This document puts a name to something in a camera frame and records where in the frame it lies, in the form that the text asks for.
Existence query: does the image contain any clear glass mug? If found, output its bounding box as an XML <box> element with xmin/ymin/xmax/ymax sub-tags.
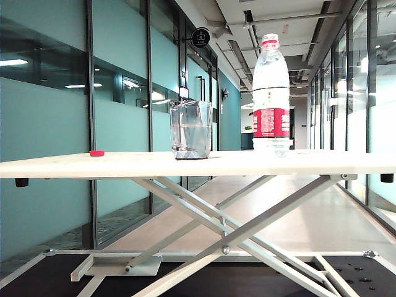
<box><xmin>169</xmin><ymin>100</ymin><xmax>213</xmax><ymax>161</ymax></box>

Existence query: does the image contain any clear water bottle red label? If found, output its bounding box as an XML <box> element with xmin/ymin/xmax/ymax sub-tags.
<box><xmin>252</xmin><ymin>33</ymin><xmax>291</xmax><ymax>158</ymax></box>

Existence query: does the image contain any white scissor lift table frame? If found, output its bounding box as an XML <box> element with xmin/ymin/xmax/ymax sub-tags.
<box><xmin>0</xmin><ymin>173</ymin><xmax>396</xmax><ymax>297</ymax></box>

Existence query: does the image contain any dark teal cabinet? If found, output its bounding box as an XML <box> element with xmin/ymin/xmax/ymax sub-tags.
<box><xmin>241</xmin><ymin>132</ymin><xmax>254</xmax><ymax>151</ymax></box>

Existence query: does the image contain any black base platform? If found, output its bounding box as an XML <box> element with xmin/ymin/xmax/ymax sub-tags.
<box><xmin>0</xmin><ymin>252</ymin><xmax>396</xmax><ymax>297</ymax></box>

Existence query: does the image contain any round black hanging sign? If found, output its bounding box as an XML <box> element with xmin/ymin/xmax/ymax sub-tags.
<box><xmin>181</xmin><ymin>27</ymin><xmax>211</xmax><ymax>48</ymax></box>

